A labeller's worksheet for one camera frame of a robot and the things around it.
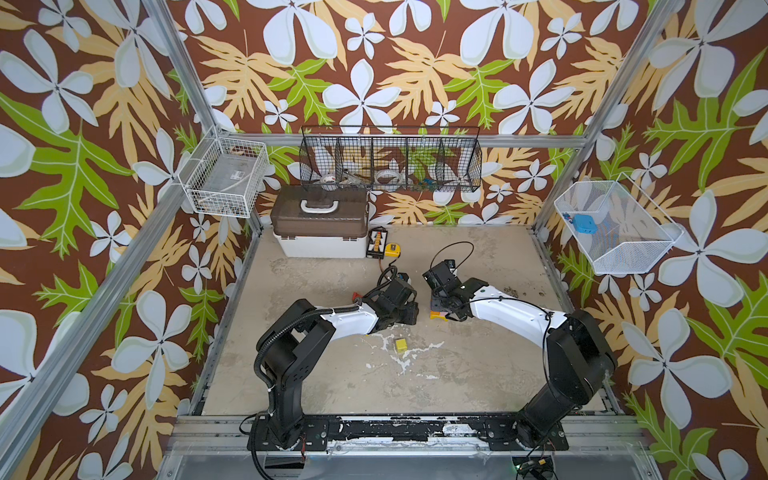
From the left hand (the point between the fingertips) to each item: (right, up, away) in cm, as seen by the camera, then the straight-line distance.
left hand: (412, 305), depth 93 cm
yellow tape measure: (-6, +18, +18) cm, 26 cm away
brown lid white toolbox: (-29, +27, +1) cm, 40 cm away
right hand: (+8, +3, -2) cm, 9 cm away
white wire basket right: (+57, +23, -11) cm, 62 cm away
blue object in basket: (+50, +25, -7) cm, 56 cm away
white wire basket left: (-56, +39, -7) cm, 69 cm away
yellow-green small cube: (-4, -11, -6) cm, 13 cm away
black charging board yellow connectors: (-12, +21, +20) cm, 31 cm away
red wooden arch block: (-18, +3, +5) cm, 19 cm away
